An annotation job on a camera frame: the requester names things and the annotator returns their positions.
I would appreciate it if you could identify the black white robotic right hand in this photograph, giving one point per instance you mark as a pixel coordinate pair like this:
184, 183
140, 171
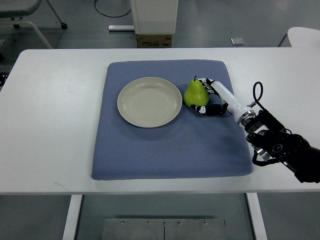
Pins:
229, 103

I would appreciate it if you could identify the green pear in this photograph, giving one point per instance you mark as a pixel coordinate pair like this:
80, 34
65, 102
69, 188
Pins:
196, 94

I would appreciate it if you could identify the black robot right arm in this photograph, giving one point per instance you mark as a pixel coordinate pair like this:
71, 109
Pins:
274, 143

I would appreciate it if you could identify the beige round plate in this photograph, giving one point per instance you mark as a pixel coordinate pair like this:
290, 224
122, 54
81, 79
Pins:
149, 102

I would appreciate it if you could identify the blue textured mat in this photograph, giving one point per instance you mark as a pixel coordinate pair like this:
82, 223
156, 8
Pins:
190, 146

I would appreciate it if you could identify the silver floor outlet cover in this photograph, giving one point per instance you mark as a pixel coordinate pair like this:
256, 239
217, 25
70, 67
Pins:
237, 41

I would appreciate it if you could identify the white round side table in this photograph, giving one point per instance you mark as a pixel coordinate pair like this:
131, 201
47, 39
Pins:
302, 37

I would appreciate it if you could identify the brown cardboard box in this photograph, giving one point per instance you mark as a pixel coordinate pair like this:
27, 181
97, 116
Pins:
154, 41

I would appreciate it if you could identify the black white object left edge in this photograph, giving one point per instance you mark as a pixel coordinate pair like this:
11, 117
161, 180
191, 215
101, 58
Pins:
3, 78

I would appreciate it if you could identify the white pedestal column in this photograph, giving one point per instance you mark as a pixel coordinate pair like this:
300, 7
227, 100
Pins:
154, 17

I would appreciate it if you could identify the silver aluminium rail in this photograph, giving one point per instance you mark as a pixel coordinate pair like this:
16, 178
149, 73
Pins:
121, 28

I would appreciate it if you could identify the grey metal base plate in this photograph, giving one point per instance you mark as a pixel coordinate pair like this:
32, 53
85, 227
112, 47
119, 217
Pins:
164, 229

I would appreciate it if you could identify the white wheeled cart frame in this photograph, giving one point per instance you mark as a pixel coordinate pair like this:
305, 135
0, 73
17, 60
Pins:
13, 12

